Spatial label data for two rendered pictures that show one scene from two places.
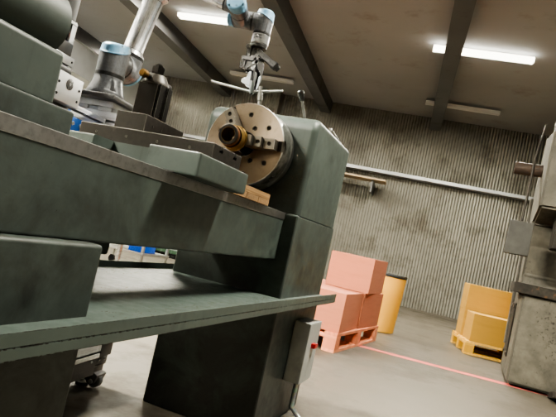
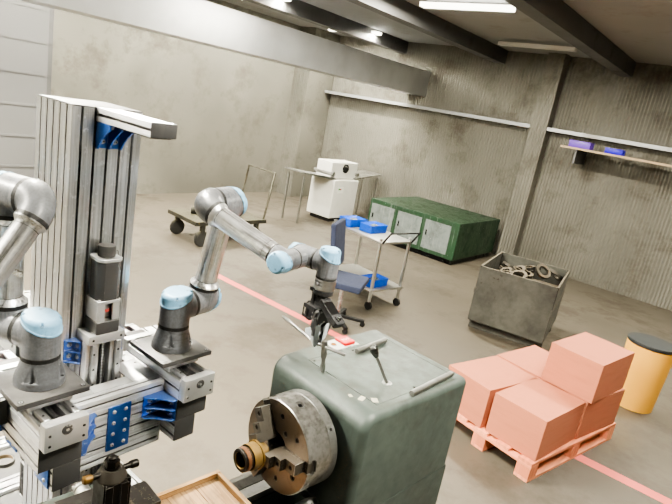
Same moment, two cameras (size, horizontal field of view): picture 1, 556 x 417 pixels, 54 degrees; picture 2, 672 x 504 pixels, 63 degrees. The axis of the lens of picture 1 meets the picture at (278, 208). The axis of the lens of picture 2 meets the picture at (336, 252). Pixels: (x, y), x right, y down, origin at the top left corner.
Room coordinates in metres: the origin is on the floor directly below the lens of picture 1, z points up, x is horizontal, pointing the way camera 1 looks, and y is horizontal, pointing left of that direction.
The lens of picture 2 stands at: (0.62, -0.51, 2.17)
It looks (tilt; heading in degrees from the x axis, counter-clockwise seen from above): 15 degrees down; 23
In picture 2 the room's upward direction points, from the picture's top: 10 degrees clockwise
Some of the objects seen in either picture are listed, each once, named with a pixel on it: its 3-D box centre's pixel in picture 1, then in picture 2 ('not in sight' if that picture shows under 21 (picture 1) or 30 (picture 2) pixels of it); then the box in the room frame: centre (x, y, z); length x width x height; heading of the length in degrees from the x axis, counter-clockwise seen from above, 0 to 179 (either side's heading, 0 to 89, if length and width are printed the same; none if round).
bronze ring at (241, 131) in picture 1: (233, 136); (252, 455); (1.95, 0.21, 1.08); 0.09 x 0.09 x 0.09; 70
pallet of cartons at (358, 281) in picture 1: (321, 290); (536, 385); (4.90, -0.53, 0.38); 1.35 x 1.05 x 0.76; 165
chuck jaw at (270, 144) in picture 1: (264, 143); (288, 462); (1.98, 0.10, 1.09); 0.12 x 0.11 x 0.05; 70
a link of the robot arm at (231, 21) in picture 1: (240, 17); (301, 256); (2.30, 0.33, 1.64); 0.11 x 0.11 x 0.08; 86
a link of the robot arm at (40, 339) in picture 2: not in sight; (39, 332); (1.73, 0.91, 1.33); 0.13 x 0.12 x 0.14; 98
